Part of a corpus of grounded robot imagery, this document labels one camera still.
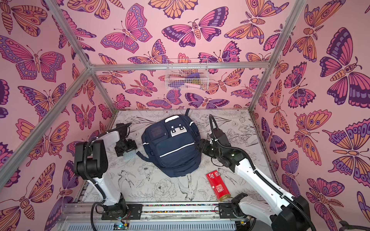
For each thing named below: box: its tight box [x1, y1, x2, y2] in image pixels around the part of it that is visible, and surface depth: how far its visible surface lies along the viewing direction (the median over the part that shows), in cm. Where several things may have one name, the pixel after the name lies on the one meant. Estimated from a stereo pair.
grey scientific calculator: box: [122, 149, 137, 162], surface depth 96 cm
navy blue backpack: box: [136, 108, 202, 178], surface depth 94 cm
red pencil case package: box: [205, 169, 231, 202], surface depth 83 cm
